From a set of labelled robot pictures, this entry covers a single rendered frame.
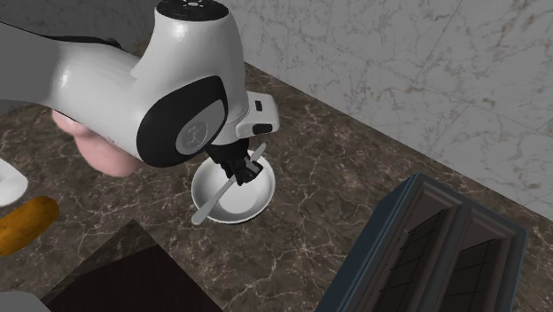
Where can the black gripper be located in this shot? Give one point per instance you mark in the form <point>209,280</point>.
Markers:
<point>227,155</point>

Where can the grey spoon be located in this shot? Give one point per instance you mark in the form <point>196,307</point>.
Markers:
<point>211,204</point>

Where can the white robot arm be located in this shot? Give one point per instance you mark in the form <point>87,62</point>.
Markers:
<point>99,86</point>

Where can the white bowl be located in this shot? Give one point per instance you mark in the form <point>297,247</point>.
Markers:
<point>246,201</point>

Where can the pink round object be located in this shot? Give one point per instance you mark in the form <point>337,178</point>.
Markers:
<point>106,157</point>

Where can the blue-grey glass door cabinet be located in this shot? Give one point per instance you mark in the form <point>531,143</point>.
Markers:
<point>376,268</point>

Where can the orange-brown oblong bread loaf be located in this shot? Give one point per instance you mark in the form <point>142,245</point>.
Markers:
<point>24,224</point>

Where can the white dish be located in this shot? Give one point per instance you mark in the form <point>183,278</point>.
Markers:
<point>9,186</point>

